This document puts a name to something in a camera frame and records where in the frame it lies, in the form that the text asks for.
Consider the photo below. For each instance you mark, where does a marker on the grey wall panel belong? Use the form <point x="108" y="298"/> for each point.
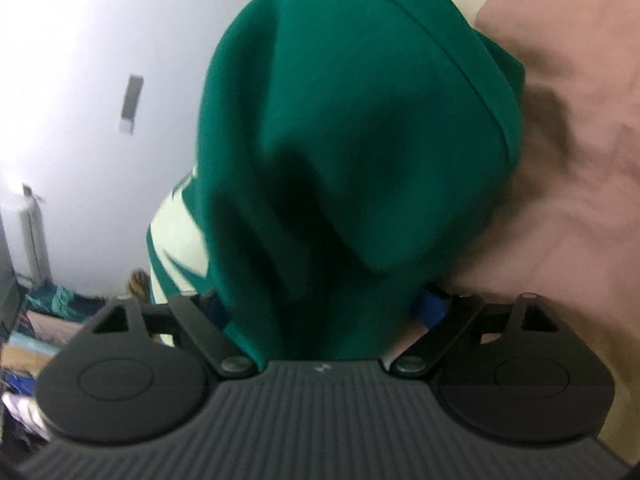
<point x="131" y="98"/>

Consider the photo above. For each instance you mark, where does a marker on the clutter pile on floor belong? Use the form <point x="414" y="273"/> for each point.
<point x="48" y="317"/>

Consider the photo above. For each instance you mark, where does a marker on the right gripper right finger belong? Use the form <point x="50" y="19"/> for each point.
<point x="515" y="373"/>

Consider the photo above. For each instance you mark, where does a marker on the white wall switch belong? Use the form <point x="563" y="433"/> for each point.
<point x="126" y="126"/>

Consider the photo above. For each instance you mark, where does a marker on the patchwork checkered quilt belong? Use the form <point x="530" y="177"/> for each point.
<point x="568" y="226"/>

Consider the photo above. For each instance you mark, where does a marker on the green sweatshirt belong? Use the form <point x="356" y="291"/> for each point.
<point x="348" y="152"/>

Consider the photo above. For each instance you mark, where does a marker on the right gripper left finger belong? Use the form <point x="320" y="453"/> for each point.
<point x="136" y="372"/>

